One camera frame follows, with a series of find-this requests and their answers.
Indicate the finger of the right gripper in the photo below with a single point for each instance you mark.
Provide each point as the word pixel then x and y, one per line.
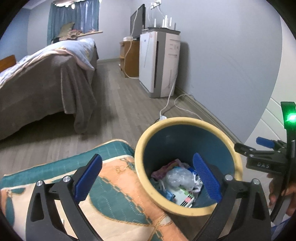
pixel 276 151
pixel 269 143

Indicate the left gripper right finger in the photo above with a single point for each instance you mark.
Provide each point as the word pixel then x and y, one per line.
pixel 252 221

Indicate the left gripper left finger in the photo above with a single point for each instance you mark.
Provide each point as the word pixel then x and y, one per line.
pixel 43 220

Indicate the white green medicine box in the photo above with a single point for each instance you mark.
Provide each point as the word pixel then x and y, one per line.
pixel 183 198

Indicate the clear plastic bag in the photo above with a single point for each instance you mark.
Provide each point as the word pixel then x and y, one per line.
pixel 179 177

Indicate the yellow teal trash bin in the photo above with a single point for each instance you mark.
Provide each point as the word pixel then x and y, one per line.
pixel 180 138

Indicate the right hand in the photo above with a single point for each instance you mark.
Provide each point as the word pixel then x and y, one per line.
pixel 273 194

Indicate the patterned cream teal rug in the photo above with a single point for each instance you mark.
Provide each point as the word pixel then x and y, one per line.
pixel 117 206

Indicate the white power strip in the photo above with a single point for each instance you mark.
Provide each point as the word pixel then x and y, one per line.
pixel 162 117

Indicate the white air purifier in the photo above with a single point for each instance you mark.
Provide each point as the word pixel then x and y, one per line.
pixel 159 54

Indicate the bed with grey blanket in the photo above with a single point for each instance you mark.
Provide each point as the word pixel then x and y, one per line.
pixel 55 79

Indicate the white wifi router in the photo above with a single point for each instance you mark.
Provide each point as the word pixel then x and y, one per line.
pixel 165 22

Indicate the wooden TV cabinet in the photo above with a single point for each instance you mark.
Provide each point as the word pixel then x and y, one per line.
pixel 129 58

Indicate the wooden headboard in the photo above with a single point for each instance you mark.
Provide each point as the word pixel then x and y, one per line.
pixel 7 62

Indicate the black flat television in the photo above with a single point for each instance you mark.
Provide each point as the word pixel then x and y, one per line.
pixel 137 22

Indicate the blue window curtain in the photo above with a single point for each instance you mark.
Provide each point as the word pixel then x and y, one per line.
pixel 85 17

